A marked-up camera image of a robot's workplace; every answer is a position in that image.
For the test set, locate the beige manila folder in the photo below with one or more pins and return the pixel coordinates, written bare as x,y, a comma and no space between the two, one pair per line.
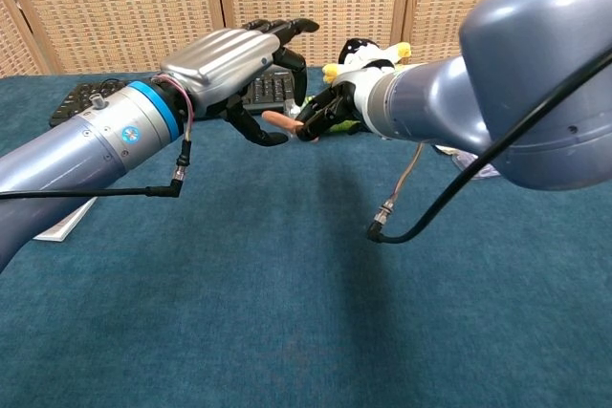
444,149

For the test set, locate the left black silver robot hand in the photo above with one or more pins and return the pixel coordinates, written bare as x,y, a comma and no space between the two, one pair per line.
220,61

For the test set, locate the black white plush toy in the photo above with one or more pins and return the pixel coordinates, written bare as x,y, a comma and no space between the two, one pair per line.
363,52

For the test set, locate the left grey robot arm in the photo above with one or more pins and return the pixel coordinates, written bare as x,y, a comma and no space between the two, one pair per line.
76,150

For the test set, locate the black computer keyboard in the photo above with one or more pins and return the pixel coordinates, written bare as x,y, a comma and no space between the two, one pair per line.
270,90

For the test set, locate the blue carpet table mat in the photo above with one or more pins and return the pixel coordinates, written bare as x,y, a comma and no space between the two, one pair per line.
239,307

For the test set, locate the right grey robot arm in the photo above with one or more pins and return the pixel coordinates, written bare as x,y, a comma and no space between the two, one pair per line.
526,69

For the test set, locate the clear plastic card case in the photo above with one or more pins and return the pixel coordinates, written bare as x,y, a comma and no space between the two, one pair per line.
471,164

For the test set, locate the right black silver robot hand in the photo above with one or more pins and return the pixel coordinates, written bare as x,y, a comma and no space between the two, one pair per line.
325,114

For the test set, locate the small orange peanut-shaped object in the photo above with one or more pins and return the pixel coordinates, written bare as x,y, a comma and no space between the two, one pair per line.
279,120

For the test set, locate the woven bamboo folding screen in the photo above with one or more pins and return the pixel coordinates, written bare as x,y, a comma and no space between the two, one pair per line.
119,6

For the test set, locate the yellow white booklet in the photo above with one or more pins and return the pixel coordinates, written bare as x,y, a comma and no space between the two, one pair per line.
62,226

